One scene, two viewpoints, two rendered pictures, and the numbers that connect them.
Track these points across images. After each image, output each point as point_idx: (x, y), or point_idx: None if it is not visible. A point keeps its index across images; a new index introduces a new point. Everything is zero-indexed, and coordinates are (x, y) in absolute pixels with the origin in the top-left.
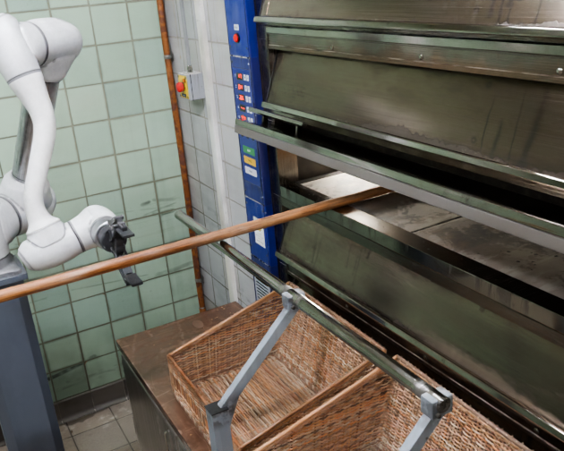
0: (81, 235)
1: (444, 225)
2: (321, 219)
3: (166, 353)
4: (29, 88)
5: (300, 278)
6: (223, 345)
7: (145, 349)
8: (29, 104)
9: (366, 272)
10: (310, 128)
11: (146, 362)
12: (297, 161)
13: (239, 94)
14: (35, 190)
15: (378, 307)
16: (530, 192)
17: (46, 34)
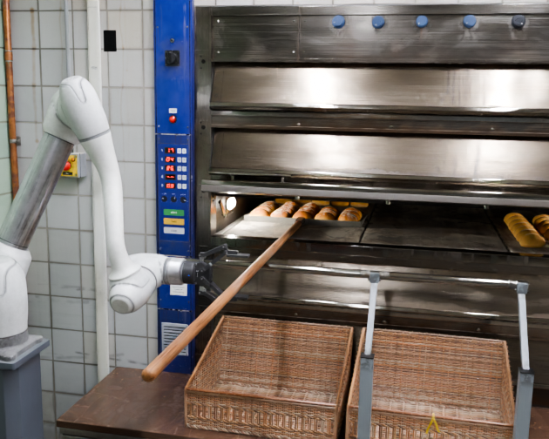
0: (156, 275)
1: (366, 238)
2: None
3: (125, 410)
4: (110, 144)
5: (230, 311)
6: (165, 391)
7: (100, 415)
8: (107, 158)
9: (322, 280)
10: None
11: (120, 421)
12: (216, 217)
13: (166, 165)
14: (123, 236)
15: (342, 300)
16: None
17: None
